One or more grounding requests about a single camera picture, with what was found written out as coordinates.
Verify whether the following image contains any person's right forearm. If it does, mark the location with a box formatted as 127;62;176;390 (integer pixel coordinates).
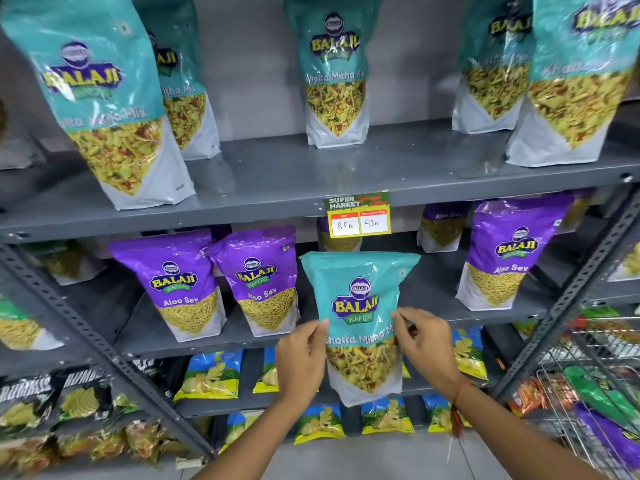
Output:
451;381;610;480

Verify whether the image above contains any black ridged chip packet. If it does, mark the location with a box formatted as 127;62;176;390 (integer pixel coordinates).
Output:
55;367;113;425
0;375;55;438

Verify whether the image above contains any row of clear yellow snack packets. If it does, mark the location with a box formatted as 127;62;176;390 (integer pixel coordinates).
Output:
0;420;191;478

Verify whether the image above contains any person's left forearm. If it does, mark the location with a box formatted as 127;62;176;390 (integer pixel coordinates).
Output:
192;395;302;480

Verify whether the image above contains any person's left hand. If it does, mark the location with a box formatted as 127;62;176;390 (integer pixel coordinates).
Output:
274;318;331;413

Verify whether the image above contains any person's right hand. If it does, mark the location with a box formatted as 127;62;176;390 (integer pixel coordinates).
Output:
390;307;464;397

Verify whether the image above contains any purple sev snack packet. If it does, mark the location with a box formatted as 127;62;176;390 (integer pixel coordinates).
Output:
108;229;228;343
455;193;575;312
316;217;363;253
206;225;300;338
416;202;473;254

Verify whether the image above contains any grey metal shelving rack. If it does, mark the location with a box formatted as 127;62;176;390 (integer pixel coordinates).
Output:
0;102;640;458

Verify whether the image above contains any teal snack mix packet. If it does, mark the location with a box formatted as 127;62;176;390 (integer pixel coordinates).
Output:
281;0;371;149
132;0;222;161
505;0;640;168
0;0;196;211
451;0;537;135
299;251;422;408

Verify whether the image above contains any red thread bracelet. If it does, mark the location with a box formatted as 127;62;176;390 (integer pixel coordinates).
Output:
448;379;474;439

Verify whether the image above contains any green and white snack packet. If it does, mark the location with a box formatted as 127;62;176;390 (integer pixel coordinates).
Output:
0;295;65;352

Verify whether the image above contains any yellow and green price tag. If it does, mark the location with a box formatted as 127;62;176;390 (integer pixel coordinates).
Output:
324;191;391;239

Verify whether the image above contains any wire shopping cart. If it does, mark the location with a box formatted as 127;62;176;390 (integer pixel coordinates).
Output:
535;315;640;480

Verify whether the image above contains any row of blue chip packets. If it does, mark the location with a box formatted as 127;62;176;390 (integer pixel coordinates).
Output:
172;326;489;446

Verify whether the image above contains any orange snack packet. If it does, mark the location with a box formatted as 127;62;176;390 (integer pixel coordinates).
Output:
507;377;548;419

